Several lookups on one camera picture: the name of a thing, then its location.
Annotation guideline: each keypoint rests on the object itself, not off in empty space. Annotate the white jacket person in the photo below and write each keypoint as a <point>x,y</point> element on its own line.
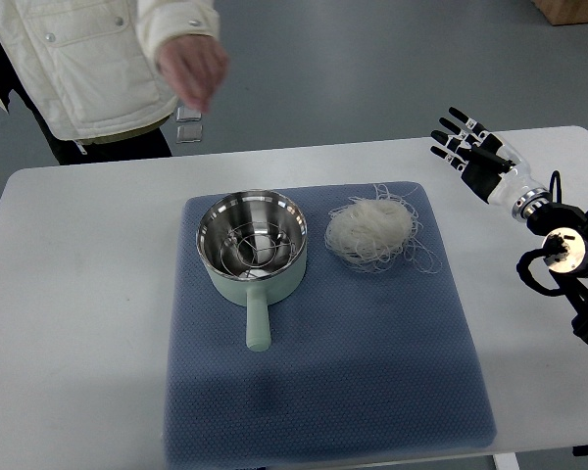
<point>87,72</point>

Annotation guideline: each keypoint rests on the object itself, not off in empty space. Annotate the bare human hand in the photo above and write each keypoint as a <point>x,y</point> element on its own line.
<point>194,66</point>

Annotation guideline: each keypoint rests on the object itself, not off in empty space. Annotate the wire steaming rack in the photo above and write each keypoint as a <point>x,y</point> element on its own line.
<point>256,250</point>

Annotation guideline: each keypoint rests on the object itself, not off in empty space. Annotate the wooden box corner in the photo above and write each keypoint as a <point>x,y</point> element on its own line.
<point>563,12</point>

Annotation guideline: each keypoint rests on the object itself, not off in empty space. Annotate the white table leg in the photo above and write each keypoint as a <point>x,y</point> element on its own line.
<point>505,461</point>

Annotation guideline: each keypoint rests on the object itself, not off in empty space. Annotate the blue textured mat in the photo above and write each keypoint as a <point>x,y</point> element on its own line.
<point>360,365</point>

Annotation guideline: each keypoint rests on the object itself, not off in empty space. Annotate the mint green steel pot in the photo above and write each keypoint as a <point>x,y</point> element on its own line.
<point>256,295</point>

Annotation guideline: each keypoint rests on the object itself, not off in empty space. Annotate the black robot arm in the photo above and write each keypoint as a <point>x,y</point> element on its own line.
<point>558,267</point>

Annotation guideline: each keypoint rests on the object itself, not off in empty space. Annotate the white vermicelli nest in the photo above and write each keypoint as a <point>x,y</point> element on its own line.
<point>370,234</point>

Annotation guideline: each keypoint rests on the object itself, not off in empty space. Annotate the upper metal floor plate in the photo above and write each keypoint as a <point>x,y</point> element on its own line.
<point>185,114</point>

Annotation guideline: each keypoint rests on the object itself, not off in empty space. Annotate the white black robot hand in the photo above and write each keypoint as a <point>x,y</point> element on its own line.
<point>489,165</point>

